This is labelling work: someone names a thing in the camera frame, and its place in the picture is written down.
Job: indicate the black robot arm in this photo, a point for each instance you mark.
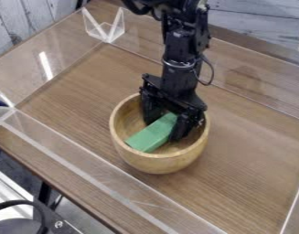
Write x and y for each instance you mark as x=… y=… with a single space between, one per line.
x=185 y=28

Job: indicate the green rectangular block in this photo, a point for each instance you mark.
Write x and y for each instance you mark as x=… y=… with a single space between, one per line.
x=153 y=136

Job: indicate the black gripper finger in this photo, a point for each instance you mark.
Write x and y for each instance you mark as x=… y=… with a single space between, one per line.
x=186 y=121
x=152 y=107

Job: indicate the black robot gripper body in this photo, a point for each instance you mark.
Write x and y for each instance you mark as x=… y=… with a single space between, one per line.
x=177 y=85

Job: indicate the black table leg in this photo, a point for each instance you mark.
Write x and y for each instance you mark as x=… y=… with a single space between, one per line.
x=45 y=193

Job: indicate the brown wooden bowl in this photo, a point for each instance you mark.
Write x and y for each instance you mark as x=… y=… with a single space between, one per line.
x=173 y=156

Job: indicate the clear acrylic tray enclosure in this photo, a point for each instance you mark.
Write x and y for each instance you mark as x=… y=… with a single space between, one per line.
x=67 y=77

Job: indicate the black metal base plate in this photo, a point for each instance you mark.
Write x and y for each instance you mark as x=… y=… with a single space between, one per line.
x=57 y=225

